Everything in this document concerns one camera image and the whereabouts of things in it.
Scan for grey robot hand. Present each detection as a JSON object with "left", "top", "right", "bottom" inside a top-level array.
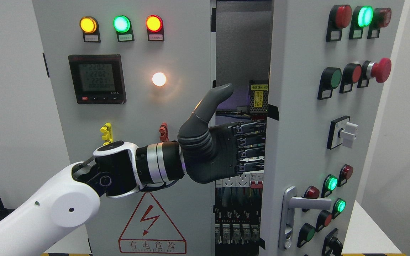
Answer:
[{"left": 178, "top": 83, "right": 266, "bottom": 184}]

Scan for grey cabinet door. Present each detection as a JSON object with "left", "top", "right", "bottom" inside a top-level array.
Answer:
[
  {"left": 33, "top": 0, "right": 215, "bottom": 256},
  {"left": 259, "top": 0, "right": 405, "bottom": 256}
]

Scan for white socket breaker row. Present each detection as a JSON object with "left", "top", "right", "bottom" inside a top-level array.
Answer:
[{"left": 215, "top": 170, "right": 264, "bottom": 188}]

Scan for relay terminal row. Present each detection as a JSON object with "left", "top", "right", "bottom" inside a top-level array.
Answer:
[{"left": 213, "top": 205, "right": 261, "bottom": 246}]

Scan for metal mesh power supply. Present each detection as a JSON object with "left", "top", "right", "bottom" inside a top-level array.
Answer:
[{"left": 248, "top": 80, "right": 269, "bottom": 114}]

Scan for white glowing indicator lamp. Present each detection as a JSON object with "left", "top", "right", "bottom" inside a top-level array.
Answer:
[{"left": 152, "top": 72, "right": 167, "bottom": 86}]

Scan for red electric warning sticker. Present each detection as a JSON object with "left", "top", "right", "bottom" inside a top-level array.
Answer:
[{"left": 118, "top": 192, "right": 187, "bottom": 255}]

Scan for black digital power meter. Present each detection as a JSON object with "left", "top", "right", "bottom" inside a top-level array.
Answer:
[{"left": 68, "top": 54, "right": 126, "bottom": 104}]

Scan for red indicator lamp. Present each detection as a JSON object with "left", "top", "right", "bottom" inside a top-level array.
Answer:
[{"left": 145, "top": 15, "right": 164, "bottom": 42}]

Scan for green indicator lamp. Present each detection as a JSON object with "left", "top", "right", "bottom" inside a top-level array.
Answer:
[{"left": 113, "top": 16, "right": 135, "bottom": 42}]

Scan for yellow indicator lamp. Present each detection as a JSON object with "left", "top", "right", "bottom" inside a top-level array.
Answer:
[{"left": 79, "top": 16, "right": 101, "bottom": 43}]

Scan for red emergency stop button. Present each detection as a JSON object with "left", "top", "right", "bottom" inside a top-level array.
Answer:
[{"left": 357, "top": 57, "right": 392, "bottom": 89}]

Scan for red terminal post block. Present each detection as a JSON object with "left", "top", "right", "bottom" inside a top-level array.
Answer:
[{"left": 158, "top": 123, "right": 169, "bottom": 142}]

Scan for silver door lever handle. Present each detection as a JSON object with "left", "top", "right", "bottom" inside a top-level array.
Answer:
[{"left": 278, "top": 186, "right": 332, "bottom": 251}]

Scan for yellow terminal post block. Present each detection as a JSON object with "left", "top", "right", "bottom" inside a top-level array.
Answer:
[{"left": 100, "top": 123, "right": 114, "bottom": 146}]

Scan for white knob selector switch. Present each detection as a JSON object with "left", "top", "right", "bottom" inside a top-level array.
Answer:
[{"left": 326, "top": 116, "right": 358, "bottom": 150}]

